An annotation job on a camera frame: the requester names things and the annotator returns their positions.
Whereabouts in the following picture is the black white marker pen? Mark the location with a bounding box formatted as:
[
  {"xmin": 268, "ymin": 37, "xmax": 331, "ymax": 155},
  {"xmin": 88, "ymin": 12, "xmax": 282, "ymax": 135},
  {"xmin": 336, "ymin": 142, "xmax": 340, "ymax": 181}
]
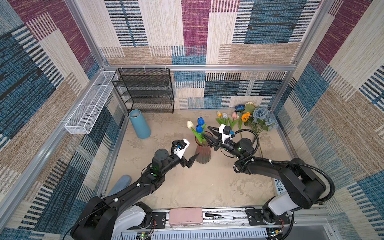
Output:
[{"xmin": 204, "ymin": 213, "xmax": 235, "ymax": 220}]

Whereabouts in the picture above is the yellow artificial tulip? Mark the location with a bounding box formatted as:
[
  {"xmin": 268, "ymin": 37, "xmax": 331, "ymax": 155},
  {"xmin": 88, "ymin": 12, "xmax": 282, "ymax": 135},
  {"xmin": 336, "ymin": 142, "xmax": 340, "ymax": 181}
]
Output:
[{"xmin": 216, "ymin": 111, "xmax": 225, "ymax": 125}]

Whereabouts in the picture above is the colourful paperback book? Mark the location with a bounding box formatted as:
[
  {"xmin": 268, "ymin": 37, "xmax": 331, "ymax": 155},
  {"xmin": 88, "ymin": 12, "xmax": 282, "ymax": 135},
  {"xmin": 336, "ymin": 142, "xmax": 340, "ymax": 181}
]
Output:
[{"xmin": 273, "ymin": 179, "xmax": 286, "ymax": 196}]

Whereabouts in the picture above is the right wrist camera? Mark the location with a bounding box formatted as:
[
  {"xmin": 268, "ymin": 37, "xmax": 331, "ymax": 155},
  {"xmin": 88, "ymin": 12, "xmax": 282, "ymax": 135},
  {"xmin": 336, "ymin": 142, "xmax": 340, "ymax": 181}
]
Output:
[{"xmin": 219, "ymin": 124, "xmax": 235, "ymax": 144}]

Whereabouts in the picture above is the white mesh wall basket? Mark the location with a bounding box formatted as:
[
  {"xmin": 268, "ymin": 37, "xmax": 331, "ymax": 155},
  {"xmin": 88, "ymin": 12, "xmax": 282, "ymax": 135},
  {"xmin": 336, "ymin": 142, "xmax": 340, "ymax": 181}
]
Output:
[{"xmin": 65, "ymin": 71, "xmax": 115, "ymax": 135}]

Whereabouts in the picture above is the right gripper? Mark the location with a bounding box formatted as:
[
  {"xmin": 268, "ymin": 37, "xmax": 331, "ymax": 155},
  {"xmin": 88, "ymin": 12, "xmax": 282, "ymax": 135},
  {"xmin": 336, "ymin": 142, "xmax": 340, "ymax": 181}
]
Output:
[{"xmin": 202, "ymin": 126, "xmax": 242, "ymax": 159}]

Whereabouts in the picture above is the pink ribbed glass vase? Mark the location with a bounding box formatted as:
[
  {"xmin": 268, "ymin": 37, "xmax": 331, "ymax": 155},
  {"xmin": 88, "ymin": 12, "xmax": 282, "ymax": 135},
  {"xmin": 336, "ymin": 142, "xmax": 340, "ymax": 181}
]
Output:
[{"xmin": 195, "ymin": 138, "xmax": 212, "ymax": 164}]

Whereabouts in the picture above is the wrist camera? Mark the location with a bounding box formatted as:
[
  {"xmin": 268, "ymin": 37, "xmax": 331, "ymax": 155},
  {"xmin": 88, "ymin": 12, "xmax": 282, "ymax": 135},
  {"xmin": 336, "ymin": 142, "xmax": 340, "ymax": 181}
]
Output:
[
  {"xmin": 219, "ymin": 124, "xmax": 235, "ymax": 144},
  {"xmin": 171, "ymin": 139, "xmax": 190, "ymax": 160}
]

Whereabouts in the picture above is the pale blue-white artificial tulip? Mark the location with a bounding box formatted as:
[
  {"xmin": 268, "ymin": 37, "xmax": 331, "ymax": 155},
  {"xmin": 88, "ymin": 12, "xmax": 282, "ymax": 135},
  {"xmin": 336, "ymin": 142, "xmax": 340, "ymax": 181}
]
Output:
[{"xmin": 222, "ymin": 113, "xmax": 229, "ymax": 125}]

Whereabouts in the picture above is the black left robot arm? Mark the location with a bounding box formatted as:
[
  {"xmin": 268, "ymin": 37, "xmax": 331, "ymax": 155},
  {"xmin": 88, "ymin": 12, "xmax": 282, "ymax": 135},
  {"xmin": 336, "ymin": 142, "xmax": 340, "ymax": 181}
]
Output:
[{"xmin": 69, "ymin": 139, "xmax": 198, "ymax": 240}]

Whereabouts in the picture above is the white artificial tulip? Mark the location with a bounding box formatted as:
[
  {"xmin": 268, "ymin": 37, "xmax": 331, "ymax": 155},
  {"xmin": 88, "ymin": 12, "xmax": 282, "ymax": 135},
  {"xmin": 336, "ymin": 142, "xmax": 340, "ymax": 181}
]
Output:
[{"xmin": 187, "ymin": 121, "xmax": 196, "ymax": 135}]

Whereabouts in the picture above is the pink artificial tulip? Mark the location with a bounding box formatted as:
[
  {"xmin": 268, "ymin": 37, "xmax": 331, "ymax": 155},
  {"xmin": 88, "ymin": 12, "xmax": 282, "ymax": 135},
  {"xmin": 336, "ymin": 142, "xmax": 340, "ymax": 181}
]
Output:
[{"xmin": 229, "ymin": 112, "xmax": 241, "ymax": 130}]

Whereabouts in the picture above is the teal ceramic vase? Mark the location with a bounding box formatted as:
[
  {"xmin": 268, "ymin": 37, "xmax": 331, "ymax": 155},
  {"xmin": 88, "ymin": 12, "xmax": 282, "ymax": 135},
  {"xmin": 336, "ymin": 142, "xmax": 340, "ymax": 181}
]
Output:
[{"xmin": 129, "ymin": 110, "xmax": 151, "ymax": 139}]

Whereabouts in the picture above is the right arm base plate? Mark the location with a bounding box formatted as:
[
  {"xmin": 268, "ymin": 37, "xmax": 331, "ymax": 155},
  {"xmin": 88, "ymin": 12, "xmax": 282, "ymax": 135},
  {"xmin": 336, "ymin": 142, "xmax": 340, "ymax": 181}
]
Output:
[{"xmin": 245, "ymin": 207, "xmax": 291, "ymax": 226}]

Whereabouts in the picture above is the blue rose orange flower bouquet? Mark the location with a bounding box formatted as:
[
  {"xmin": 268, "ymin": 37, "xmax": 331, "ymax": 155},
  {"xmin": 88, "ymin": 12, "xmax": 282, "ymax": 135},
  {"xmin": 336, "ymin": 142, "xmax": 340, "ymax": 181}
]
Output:
[{"xmin": 233, "ymin": 101, "xmax": 280, "ymax": 159}]

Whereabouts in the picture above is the light blue oval object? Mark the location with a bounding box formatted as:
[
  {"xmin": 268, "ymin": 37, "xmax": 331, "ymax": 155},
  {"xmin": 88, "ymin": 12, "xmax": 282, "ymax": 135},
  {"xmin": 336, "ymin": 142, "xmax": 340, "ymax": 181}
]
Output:
[{"xmin": 107, "ymin": 175, "xmax": 132, "ymax": 197}]

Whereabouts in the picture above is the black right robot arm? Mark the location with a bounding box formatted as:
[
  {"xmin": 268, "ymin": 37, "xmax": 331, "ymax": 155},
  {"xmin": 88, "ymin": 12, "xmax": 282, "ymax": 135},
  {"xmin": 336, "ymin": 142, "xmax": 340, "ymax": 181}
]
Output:
[{"xmin": 203, "ymin": 125, "xmax": 336, "ymax": 225}]

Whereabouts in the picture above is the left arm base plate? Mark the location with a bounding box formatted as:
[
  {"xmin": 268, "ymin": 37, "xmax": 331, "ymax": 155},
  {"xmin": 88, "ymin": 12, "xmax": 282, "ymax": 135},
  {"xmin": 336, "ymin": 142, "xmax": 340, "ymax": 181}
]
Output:
[{"xmin": 130, "ymin": 212, "xmax": 167, "ymax": 230}]

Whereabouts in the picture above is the black wire shelf rack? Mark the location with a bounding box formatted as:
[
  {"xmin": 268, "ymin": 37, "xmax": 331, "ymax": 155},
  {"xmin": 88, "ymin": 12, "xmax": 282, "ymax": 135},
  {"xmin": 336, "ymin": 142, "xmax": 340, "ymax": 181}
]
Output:
[{"xmin": 112, "ymin": 68, "xmax": 175, "ymax": 114}]

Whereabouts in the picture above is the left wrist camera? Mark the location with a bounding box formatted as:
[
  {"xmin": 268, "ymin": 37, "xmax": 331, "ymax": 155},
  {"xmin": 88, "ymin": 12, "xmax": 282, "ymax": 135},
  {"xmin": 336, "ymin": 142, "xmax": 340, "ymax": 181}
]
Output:
[{"xmin": 171, "ymin": 139, "xmax": 190, "ymax": 160}]

